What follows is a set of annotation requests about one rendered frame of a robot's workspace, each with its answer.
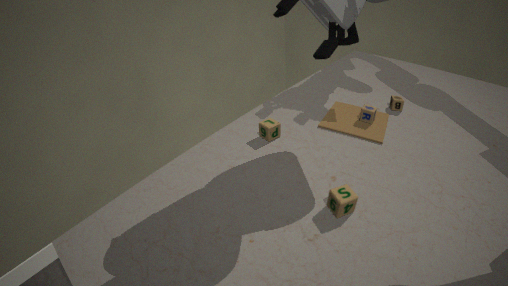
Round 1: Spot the tan block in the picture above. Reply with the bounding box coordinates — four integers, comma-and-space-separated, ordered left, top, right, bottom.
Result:
390, 95, 404, 111
327, 184, 358, 218
360, 105, 377, 124
259, 118, 280, 142

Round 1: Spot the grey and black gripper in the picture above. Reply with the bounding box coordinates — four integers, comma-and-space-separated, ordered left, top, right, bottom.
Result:
273, 0, 366, 59

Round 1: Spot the tan flat mat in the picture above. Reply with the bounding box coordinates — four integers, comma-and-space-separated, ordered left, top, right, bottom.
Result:
318, 101, 389, 144

